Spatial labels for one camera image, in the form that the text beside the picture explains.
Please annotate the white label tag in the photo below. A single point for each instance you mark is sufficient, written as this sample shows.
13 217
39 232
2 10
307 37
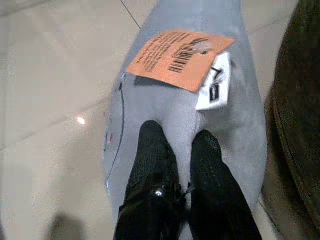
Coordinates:
215 87

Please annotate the grey pillow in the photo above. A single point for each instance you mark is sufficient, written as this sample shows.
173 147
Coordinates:
180 110

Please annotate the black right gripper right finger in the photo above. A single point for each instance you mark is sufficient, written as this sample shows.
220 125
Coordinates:
215 180

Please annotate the orange barcode tag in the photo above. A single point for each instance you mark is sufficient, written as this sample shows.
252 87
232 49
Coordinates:
178 60

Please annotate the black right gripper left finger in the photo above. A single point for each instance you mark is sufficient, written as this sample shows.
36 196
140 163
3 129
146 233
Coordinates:
150 160

